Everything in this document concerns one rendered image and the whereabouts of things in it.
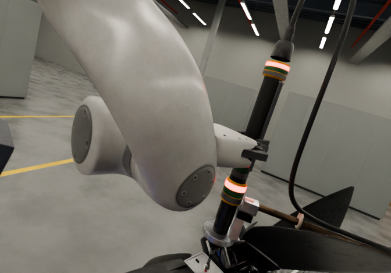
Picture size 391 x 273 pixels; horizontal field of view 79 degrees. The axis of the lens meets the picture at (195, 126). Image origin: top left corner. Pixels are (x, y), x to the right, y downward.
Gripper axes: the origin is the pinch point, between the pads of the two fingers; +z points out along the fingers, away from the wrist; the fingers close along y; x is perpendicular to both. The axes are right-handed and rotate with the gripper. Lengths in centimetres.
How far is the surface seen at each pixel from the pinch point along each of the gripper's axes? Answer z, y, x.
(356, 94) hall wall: 1195, -306, 149
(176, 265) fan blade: -5.8, -3.9, -29.4
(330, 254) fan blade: 0.8, 18.6, -10.6
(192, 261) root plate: -1.4, -3.4, -29.6
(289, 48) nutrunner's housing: -0.3, 1.3, 18.5
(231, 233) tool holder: -0.2, 2.6, -18.4
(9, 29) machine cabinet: 8, -647, 1
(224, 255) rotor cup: 3.8, 0.5, -26.8
